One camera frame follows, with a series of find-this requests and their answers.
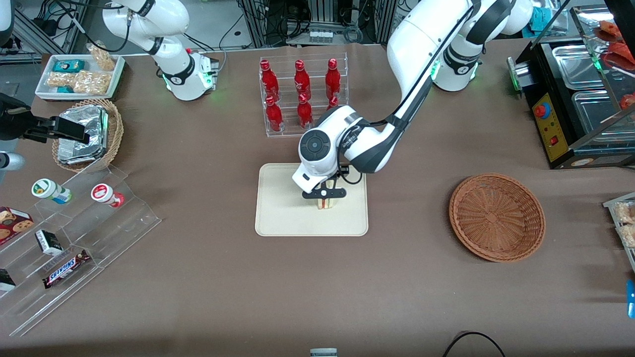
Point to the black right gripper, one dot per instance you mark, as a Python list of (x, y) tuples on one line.
[(15, 125)]

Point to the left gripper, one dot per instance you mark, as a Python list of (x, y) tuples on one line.
[(345, 169)]

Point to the triangle sandwich with tomato filling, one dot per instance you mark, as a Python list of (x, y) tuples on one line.
[(327, 203)]

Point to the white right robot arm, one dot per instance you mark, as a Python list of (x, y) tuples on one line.
[(173, 64)]

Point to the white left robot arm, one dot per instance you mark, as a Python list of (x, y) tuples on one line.
[(421, 44)]

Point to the small deep wicker basket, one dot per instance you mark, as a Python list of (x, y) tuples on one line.
[(115, 129)]

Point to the beige plastic tray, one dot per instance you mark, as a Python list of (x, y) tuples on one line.
[(287, 213)]

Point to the white rectangular snack tray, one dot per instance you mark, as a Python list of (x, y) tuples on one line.
[(44, 91)]

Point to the round brown wicker basket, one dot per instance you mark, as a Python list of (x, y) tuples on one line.
[(496, 218)]

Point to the silver foil wrapped pack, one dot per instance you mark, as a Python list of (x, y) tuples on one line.
[(87, 116), (79, 154)]

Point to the clear bag of puffed snacks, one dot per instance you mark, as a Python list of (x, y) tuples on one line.
[(101, 57), (93, 83), (60, 79)]

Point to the white bottle with green cap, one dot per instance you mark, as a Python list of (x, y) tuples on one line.
[(49, 191)]

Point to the teal snack box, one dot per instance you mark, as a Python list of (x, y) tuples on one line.
[(65, 66)]

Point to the white bottle with red cap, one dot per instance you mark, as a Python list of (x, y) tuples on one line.
[(105, 194)]

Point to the clear acrylic bottle rack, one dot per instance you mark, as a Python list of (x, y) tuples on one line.
[(287, 129)]

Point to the clear acrylic stepped shelf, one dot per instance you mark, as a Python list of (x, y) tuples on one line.
[(124, 223)]

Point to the red cookie box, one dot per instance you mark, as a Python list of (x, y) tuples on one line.
[(12, 225)]

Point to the small black and white box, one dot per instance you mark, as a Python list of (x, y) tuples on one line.
[(48, 243)]

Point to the snickers chocolate bar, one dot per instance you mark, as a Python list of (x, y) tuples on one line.
[(65, 269)]

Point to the grey multi socket box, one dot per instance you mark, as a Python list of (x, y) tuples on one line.
[(321, 36)]

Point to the small grey device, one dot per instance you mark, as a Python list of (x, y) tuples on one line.
[(323, 353)]

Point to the dark snack pack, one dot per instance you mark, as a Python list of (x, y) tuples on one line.
[(6, 281)]

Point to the black food warmer display case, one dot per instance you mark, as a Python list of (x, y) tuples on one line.
[(555, 129)]

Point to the teal cloth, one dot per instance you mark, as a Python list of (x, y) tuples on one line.
[(539, 19)]

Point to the steel pan in warmer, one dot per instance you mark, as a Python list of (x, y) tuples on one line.
[(570, 64), (595, 114)]

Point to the grey bread shelf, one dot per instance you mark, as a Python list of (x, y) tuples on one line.
[(611, 202)]

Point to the wrapped bread pack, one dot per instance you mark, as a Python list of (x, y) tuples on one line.
[(628, 237), (625, 212)]

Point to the blue plastic object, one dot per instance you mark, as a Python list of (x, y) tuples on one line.
[(631, 300)]

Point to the red food piece in warmer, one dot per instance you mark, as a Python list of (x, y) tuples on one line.
[(607, 30), (620, 57)]

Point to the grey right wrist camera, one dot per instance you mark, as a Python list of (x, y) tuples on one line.
[(11, 161)]

